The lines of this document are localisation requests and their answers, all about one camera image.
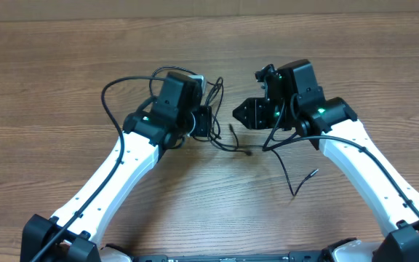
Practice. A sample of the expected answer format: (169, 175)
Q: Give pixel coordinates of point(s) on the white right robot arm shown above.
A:
(295, 101)

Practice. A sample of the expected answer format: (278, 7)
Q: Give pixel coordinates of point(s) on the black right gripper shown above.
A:
(256, 114)

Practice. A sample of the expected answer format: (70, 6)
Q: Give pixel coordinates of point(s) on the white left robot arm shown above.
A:
(75, 231)

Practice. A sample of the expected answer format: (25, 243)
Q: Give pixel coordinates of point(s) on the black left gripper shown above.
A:
(204, 127)

